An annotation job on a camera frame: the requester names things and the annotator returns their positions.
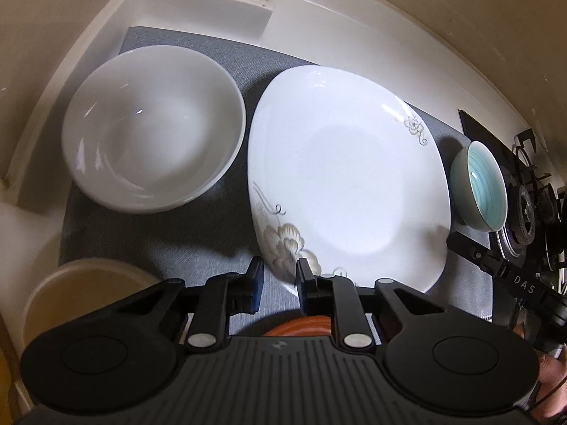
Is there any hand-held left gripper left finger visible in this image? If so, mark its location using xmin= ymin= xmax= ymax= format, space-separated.
xmin=116 ymin=256 xmax=265 ymax=349

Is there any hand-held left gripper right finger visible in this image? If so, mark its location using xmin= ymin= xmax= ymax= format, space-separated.
xmin=296 ymin=257 xmax=449 ymax=350

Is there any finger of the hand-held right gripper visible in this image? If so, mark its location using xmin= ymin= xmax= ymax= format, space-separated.
xmin=447 ymin=232 xmax=510 ymax=277

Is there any small teal glazed bowl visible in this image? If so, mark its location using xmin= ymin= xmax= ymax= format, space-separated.
xmin=450 ymin=140 xmax=508 ymax=232

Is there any white floral square plate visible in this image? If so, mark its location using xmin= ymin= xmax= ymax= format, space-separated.
xmin=246 ymin=66 xmax=451 ymax=295

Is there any person's right hand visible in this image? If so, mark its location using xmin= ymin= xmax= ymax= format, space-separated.
xmin=514 ymin=324 xmax=567 ymax=391

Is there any orange plate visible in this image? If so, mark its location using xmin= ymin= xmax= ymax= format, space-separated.
xmin=261 ymin=316 xmax=333 ymax=338

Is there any black gas stove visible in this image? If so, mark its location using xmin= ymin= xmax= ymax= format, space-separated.
xmin=458 ymin=108 xmax=567 ymax=302

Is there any grey fabric mat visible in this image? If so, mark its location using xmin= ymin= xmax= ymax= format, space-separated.
xmin=57 ymin=25 xmax=493 ymax=338

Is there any beige bowl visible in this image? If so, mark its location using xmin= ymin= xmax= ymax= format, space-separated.
xmin=22 ymin=257 xmax=163 ymax=356

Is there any large white bowl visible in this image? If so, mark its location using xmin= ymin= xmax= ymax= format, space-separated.
xmin=61 ymin=45 xmax=247 ymax=213

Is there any white plastic tray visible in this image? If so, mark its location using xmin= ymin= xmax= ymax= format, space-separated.
xmin=0 ymin=0 xmax=470 ymax=355

